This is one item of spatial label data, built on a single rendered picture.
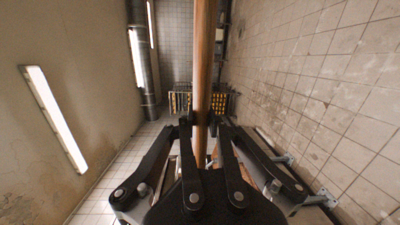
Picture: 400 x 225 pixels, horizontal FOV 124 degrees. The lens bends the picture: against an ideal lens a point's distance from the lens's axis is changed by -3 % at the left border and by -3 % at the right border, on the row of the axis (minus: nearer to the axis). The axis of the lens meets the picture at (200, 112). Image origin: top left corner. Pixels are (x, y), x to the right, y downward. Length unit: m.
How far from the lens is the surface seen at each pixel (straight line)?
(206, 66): 0.17
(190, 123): 0.16
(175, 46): 5.18
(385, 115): 1.35
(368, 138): 1.39
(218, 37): 4.56
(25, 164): 1.77
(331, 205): 1.67
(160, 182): 2.05
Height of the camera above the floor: 1.21
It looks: 4 degrees down
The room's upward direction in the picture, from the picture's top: 89 degrees counter-clockwise
